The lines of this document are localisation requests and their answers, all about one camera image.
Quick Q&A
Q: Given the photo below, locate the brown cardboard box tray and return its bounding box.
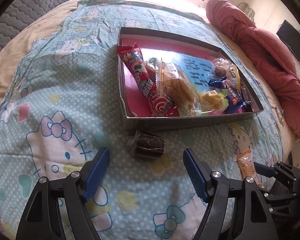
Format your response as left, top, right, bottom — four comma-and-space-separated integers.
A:
117, 26, 264, 132

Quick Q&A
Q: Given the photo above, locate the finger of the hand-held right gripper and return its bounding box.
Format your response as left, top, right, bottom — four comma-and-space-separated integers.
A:
254, 161, 298, 183
262, 191, 298, 212

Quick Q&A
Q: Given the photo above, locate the clear-wrapped bread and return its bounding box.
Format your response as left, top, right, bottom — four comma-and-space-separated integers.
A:
145, 57, 200, 117

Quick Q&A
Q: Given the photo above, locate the blue cookie packet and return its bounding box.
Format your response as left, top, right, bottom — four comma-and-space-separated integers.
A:
221, 79, 248, 113

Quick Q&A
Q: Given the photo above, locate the small clear candy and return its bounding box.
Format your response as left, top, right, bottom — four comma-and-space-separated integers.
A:
207, 58, 234, 80

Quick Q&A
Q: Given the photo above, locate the grey quilted headboard cover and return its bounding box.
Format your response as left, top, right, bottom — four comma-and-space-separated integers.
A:
0, 0, 87, 63

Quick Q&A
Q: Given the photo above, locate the red snack packet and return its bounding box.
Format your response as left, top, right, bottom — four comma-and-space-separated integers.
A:
116, 42, 178, 117

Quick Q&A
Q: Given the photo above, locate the black television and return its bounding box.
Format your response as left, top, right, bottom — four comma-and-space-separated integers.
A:
276, 19, 300, 64

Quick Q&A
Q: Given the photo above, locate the green packet with yellow cake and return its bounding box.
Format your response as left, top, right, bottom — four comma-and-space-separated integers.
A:
190, 87, 230, 117

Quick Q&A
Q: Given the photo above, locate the clear-wrapped dark chocolate cake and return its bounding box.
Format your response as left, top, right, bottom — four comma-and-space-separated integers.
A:
126, 129, 165, 159

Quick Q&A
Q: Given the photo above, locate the brown chocolate bar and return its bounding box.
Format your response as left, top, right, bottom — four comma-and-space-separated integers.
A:
240, 85, 254, 112

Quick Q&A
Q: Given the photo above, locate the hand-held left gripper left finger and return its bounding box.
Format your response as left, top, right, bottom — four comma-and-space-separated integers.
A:
15, 147, 110, 240

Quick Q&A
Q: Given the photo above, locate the white hose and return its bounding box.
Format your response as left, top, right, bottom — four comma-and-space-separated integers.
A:
236, 2, 255, 18

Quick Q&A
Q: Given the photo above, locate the red quilt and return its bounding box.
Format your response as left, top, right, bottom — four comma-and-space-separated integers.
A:
205, 0, 300, 138

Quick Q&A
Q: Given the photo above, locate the orange biscuit packet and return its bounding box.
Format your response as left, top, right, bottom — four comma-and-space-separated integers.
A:
236, 149, 264, 189

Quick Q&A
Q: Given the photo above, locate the yellow wafer packet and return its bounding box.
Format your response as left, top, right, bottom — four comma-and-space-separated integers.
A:
225, 65, 243, 93

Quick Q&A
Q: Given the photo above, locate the cartoon cat printed blanket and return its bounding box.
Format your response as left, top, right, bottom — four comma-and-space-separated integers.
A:
0, 0, 284, 240

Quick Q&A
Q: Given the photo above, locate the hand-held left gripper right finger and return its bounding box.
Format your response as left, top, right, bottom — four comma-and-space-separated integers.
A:
182, 148, 279, 240

